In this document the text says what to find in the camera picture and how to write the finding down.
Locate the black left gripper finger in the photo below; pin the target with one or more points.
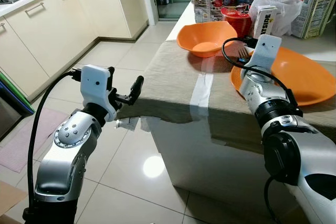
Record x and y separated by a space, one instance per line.
111 77
137 87

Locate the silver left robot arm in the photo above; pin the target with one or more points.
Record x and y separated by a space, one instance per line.
63 166

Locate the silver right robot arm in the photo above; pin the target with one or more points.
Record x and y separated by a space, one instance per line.
304 156

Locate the small white Oatside carton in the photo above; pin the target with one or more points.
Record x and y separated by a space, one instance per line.
265 22

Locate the beige table cloth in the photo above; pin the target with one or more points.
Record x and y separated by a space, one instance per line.
168 77

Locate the orange plastic bowl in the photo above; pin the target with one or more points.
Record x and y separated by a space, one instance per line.
205 38

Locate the printed snack box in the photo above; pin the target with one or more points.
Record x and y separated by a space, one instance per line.
207 6

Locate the orange plastic plate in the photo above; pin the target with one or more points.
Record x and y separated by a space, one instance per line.
304 77

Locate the clear tape strip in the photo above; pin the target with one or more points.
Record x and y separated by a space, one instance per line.
202 93

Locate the cream kitchen cabinets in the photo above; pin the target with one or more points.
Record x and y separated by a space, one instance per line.
100 9

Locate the white kitchen island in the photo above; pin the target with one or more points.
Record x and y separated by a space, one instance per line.
194 161

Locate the dark bag with green stripe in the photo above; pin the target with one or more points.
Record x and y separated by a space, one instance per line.
13 93

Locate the pink floor mat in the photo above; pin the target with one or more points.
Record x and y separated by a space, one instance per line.
31 140

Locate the brown cardboard box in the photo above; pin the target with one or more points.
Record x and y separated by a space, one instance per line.
9 203

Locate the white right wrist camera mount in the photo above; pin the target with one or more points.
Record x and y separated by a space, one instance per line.
266 51

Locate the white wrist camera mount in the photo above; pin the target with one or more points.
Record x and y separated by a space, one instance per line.
94 85
266 51

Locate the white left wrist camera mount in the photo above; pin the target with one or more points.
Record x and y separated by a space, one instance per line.
94 85

